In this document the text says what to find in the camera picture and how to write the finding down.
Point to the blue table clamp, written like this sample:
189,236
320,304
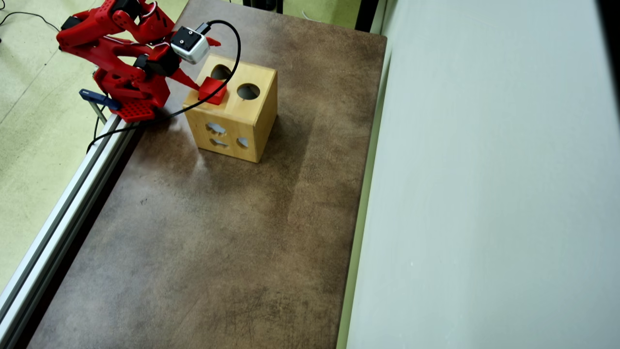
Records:
99,98

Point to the black furniture leg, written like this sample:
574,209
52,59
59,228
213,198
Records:
366,14

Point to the aluminium profile rail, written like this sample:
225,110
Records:
58,218

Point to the wooden shape sorter box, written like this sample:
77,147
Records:
242,109

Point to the red robot arm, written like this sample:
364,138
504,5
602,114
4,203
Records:
131,97

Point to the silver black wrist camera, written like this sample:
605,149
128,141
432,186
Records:
191,46

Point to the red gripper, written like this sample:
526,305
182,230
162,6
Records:
170,66

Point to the red wooden cube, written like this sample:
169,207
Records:
209,86

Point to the black equipment base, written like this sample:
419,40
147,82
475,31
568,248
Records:
264,5

